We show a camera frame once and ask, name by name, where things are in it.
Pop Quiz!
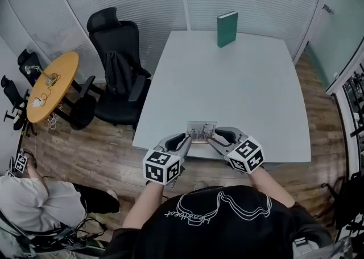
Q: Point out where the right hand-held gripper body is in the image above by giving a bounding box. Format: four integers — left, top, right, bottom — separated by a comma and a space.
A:
220, 129, 266, 174

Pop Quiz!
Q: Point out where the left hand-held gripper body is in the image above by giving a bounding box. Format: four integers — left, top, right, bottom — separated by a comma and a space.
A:
142, 139, 186, 187

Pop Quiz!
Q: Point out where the person's left forearm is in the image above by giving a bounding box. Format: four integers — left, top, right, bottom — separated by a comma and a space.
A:
121, 180, 166, 229

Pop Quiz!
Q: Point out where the person's right forearm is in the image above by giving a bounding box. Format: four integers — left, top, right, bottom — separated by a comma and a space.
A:
249, 166, 296, 209

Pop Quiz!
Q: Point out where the black stand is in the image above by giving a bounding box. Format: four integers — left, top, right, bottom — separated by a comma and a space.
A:
321, 171, 364, 236

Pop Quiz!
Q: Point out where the person's black printed t-shirt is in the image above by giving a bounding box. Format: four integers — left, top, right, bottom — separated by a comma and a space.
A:
100, 185, 334, 259

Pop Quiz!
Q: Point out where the green book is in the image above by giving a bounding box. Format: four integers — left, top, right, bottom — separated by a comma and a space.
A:
217, 11, 238, 49

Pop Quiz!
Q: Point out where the black high-back office chair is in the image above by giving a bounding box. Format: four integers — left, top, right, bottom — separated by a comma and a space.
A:
86, 7, 154, 127

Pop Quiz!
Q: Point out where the white framed shelf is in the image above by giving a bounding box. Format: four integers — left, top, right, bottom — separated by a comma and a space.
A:
326, 61, 364, 168

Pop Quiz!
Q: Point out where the round wooden table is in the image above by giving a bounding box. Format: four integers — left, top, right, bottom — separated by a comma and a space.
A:
26, 51, 80, 124

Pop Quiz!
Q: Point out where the clear glass lamp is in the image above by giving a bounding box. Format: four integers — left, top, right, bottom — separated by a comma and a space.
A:
24, 65, 58, 86

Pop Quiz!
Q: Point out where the bundle of black cables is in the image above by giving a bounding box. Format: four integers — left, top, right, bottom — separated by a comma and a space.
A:
27, 217, 109, 254

